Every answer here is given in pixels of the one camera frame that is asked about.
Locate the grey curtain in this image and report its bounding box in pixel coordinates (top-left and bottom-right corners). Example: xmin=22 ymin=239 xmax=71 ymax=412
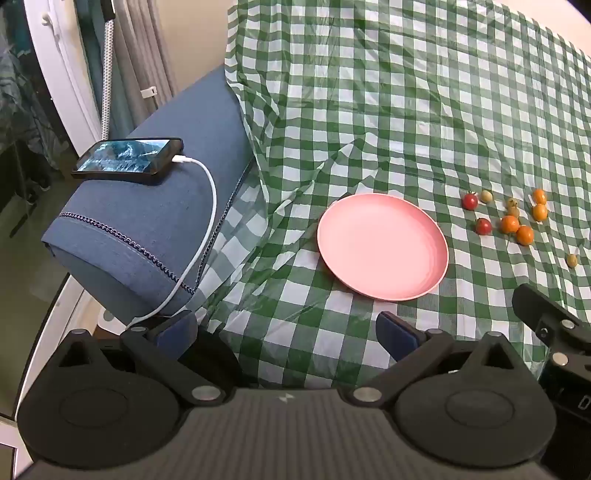
xmin=113 ymin=0 xmax=179 ymax=136

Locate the braided steamer hose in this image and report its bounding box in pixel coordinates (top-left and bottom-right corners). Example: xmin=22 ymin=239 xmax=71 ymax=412
xmin=100 ymin=18 xmax=117 ymax=140

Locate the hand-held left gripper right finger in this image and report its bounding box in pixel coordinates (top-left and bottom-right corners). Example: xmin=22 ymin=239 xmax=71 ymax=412
xmin=339 ymin=311 xmax=519 ymax=408

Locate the green checkered tablecloth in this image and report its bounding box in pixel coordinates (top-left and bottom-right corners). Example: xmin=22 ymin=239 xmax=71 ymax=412
xmin=191 ymin=0 xmax=591 ymax=389

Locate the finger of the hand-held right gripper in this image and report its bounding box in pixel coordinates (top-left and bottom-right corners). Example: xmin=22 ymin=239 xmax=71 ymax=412
xmin=512 ymin=283 xmax=591 ymax=357

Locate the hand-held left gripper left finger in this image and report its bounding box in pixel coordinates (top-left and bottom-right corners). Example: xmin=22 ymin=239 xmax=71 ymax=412
xmin=58 ymin=310 xmax=228 ymax=408

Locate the black smartphone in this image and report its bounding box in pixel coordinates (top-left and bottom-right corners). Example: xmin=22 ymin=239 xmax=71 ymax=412
xmin=70 ymin=137 xmax=185 ymax=186

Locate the glass door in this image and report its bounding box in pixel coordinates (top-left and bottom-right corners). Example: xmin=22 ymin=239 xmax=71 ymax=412
xmin=0 ymin=0 xmax=71 ymax=234

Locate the pink plate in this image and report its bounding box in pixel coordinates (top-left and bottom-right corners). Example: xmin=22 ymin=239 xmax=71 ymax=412
xmin=317 ymin=194 xmax=450 ymax=302

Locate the blue sofa armrest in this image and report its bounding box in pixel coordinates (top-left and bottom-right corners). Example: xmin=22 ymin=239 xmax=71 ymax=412
xmin=41 ymin=65 xmax=256 ymax=325

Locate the white charging cable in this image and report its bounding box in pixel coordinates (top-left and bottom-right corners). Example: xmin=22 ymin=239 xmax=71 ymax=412
xmin=124 ymin=155 xmax=218 ymax=329

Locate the white door frame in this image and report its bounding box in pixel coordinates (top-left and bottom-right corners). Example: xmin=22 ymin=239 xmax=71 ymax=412
xmin=22 ymin=0 xmax=103 ymax=158

